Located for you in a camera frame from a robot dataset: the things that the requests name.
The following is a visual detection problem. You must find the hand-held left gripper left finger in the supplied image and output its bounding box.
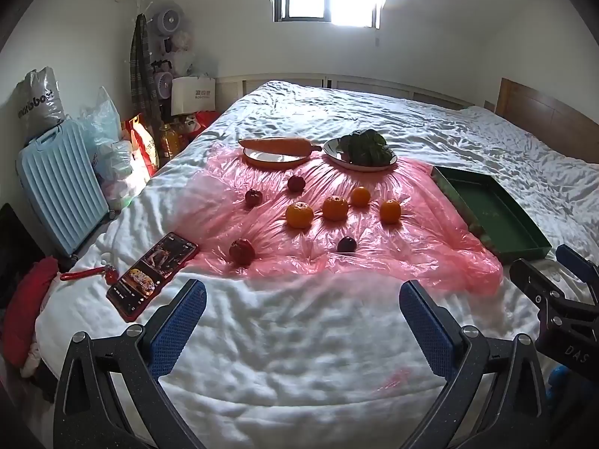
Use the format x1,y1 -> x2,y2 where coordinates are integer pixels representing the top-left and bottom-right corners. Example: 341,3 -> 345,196
53,279 -> 221,449

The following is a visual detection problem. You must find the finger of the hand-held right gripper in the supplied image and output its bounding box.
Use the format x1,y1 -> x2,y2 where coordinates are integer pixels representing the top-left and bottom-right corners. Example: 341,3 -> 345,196
509,259 -> 569,320
556,244 -> 599,293

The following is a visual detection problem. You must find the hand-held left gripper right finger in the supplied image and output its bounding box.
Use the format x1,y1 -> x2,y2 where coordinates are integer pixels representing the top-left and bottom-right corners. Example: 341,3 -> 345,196
399,280 -> 548,449

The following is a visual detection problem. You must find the green tray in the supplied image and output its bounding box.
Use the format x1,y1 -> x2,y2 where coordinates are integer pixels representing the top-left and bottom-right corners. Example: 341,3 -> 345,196
431,165 -> 553,263

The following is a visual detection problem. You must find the mandarin orange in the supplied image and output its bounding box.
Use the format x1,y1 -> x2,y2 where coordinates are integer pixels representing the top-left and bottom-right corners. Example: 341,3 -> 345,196
379,199 -> 402,224
322,195 -> 349,222
286,201 -> 314,229

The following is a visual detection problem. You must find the person's right hand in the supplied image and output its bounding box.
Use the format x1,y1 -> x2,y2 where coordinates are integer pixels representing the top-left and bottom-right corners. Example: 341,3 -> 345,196
548,366 -> 575,402

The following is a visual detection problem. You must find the red smartphone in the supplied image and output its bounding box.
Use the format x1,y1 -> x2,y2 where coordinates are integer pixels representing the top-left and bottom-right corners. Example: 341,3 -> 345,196
107,231 -> 197,323

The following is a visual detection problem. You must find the pink plastic sheet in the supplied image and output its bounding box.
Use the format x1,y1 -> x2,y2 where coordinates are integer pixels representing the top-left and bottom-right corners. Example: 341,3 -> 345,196
175,143 -> 505,297

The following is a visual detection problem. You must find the wooden headboard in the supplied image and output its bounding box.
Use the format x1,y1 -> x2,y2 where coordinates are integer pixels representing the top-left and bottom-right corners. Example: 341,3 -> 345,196
495,77 -> 599,164

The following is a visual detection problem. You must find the red cloth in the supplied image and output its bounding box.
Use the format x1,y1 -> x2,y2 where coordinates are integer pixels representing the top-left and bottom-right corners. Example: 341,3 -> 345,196
2,257 -> 60,368

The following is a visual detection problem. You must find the white plastic bag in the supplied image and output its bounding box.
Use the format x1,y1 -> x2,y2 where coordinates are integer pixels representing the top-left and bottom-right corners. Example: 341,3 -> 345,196
94,140 -> 150,211

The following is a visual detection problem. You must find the light blue suitcase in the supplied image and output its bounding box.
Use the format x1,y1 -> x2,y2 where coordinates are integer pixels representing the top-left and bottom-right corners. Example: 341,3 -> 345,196
16,119 -> 113,263

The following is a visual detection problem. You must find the yellow oil bottle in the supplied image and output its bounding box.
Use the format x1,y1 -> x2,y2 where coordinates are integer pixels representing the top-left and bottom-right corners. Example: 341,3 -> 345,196
161,124 -> 183,160

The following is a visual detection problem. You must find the red and orange bag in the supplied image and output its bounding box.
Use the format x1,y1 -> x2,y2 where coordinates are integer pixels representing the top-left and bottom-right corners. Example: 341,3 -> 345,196
122,114 -> 160,178

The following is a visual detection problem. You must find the green leafy vegetable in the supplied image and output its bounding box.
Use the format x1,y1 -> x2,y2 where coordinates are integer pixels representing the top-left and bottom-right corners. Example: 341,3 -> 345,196
338,128 -> 393,166

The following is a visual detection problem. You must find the orange rimmed plate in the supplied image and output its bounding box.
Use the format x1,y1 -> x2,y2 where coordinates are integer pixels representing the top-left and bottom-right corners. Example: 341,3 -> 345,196
242,147 -> 315,168

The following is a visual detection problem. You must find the white plate dark rim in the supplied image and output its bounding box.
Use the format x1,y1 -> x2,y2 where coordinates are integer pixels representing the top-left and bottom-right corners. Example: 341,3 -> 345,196
323,137 -> 398,172

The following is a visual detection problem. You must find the carrot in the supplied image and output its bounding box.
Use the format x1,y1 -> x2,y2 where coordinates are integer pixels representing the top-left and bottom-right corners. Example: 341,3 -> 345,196
238,137 -> 323,158

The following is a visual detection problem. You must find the clear plastic bag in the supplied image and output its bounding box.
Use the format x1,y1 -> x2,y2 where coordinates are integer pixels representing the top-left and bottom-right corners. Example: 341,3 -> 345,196
79,86 -> 122,150

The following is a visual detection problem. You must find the white paper bag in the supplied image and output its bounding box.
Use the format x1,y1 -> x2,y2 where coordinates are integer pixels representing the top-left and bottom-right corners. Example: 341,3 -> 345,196
171,76 -> 218,117

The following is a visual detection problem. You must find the small purple fan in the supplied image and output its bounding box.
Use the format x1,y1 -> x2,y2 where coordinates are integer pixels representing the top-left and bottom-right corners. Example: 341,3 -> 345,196
152,71 -> 175,99

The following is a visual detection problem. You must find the plaid scarf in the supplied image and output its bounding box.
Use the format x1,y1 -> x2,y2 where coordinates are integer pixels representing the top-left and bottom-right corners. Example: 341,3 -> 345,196
130,14 -> 162,141

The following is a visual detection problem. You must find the grey printed bag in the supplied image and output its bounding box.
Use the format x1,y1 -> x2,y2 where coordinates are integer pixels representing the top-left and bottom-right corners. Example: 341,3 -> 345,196
15,66 -> 66,143

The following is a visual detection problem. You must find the white fan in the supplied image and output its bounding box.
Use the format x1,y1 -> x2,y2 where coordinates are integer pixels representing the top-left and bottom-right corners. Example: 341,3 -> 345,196
156,7 -> 184,33

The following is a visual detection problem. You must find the red handled tool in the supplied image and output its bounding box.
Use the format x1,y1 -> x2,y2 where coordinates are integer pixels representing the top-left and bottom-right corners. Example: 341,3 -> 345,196
60,264 -> 119,286

